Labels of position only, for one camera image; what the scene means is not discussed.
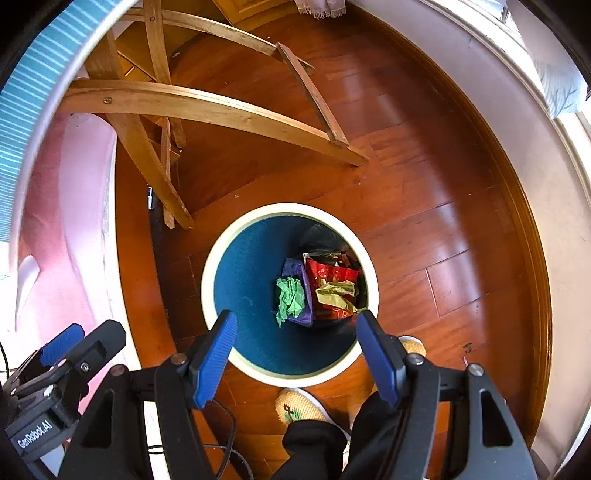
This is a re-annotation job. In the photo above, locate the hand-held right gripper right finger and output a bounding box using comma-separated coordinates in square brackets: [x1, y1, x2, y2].
[355, 309, 539, 480]

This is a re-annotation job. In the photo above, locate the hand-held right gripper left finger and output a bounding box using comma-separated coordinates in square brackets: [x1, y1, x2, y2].
[58, 309, 238, 480]

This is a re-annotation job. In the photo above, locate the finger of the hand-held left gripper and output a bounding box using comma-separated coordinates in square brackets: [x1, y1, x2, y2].
[7, 323, 86, 386]
[60, 320, 127, 407]

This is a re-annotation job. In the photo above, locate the yellow wrapper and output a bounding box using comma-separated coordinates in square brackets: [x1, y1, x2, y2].
[315, 281, 358, 315]

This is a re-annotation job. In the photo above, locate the dark blue bin cream rim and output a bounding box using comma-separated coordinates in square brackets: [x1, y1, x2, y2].
[202, 203, 380, 387]

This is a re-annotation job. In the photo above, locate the purple plastic bag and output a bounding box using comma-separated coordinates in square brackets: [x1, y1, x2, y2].
[281, 257, 317, 326]

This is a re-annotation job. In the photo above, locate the green paper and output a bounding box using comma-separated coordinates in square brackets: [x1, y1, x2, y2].
[276, 276, 305, 328]

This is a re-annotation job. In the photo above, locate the orange snack pouch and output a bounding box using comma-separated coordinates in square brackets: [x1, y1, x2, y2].
[302, 251, 363, 321]

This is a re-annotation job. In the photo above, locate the person's right yellow slipper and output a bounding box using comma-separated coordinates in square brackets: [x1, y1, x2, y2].
[397, 336, 428, 358]

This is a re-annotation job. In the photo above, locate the person's yellow slipper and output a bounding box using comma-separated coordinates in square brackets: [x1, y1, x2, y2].
[276, 388, 352, 439]
[397, 336, 428, 358]

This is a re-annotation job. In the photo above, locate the person's right trouser leg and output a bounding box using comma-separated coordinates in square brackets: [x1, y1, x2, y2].
[346, 390, 409, 480]

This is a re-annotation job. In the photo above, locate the person's trouser leg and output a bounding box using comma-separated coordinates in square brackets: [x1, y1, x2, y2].
[270, 418, 349, 480]
[346, 390, 409, 480]

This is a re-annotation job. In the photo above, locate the person's left yellow slipper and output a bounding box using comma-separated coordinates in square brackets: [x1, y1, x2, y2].
[276, 388, 352, 439]

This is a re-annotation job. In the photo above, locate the person's left trouser leg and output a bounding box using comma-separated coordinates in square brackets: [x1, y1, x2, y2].
[270, 418, 349, 480]

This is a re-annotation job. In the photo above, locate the pink bed blanket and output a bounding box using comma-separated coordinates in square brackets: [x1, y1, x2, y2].
[0, 113, 139, 416]

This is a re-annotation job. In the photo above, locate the wooden dresser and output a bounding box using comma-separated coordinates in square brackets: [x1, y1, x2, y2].
[212, 0, 298, 24]

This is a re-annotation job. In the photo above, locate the cream curtain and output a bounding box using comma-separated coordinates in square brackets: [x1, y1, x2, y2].
[295, 0, 347, 19]

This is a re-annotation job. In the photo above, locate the black cable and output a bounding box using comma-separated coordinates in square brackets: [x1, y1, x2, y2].
[143, 399, 254, 480]

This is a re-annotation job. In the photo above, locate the wooden folding table frame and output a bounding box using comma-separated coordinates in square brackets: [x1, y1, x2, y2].
[58, 0, 370, 232]

